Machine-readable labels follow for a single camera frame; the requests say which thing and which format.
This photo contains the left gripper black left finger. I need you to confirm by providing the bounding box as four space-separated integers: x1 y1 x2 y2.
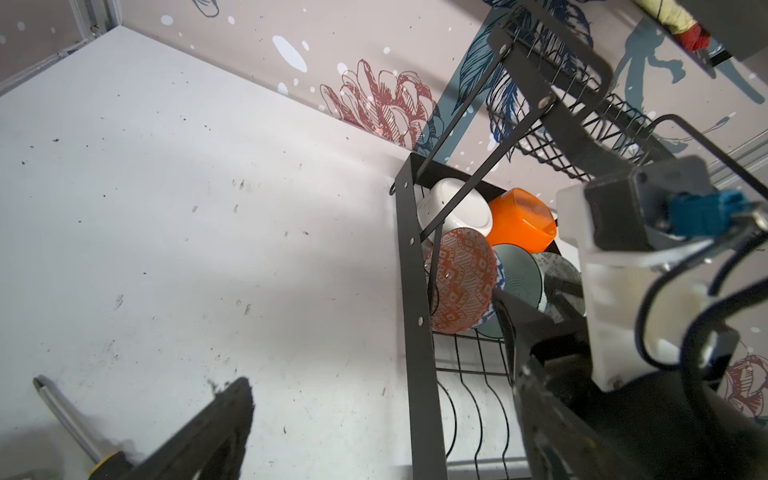
123 377 255 479

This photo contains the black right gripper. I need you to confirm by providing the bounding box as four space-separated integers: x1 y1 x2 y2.
492 289 767 479

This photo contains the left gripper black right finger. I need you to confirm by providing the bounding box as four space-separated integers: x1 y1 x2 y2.
513 359 648 479

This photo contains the grey green patterned bowl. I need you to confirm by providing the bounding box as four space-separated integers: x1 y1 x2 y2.
533 252 585 323

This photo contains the teal concentric pattern bowl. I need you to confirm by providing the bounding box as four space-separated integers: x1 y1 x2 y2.
474 244 543 339

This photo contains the orange white patterned bowl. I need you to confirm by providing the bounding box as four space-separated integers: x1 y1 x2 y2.
424 228 500 334

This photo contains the orange plastic bowl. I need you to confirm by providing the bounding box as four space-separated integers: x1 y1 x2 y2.
487 188 557 254

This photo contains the white ceramic bowl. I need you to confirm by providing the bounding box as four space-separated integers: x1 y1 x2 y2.
417 178 493 237

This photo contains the yellow black screwdriver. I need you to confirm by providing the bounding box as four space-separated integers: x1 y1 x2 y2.
32 375 134 480

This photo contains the red cassava chips bag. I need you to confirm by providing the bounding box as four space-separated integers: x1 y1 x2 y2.
634 0 711 52

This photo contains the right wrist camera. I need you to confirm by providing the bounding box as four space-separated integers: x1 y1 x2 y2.
556 156 767 392

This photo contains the black wire dish rack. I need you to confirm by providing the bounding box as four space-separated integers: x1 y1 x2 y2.
390 1 767 479

